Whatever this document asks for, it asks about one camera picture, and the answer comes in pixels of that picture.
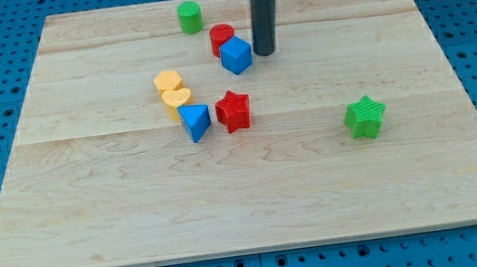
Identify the red star block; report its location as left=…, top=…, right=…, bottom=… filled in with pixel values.
left=215, top=91, right=251, bottom=134

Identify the blue triangle block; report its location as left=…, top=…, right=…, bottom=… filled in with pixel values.
left=177, top=104, right=211, bottom=142

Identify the yellow heart block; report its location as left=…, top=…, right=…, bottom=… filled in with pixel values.
left=161, top=87, right=193, bottom=123

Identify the blue cube block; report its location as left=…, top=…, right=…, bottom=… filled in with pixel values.
left=219, top=36, right=253, bottom=75

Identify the yellow hexagon block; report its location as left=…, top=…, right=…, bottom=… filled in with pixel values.
left=153, top=70, right=185, bottom=94

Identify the red cylinder block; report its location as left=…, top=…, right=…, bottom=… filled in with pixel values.
left=209, top=24, right=235, bottom=58

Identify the green star block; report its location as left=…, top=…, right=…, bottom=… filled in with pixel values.
left=344, top=95, right=386, bottom=139

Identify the green cylinder block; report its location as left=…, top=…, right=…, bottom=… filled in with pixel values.
left=176, top=1, right=204, bottom=34

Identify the light wooden board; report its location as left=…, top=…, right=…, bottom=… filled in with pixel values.
left=0, top=0, right=477, bottom=267

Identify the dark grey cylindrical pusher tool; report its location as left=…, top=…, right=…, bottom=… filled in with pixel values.
left=250, top=0, right=276, bottom=56

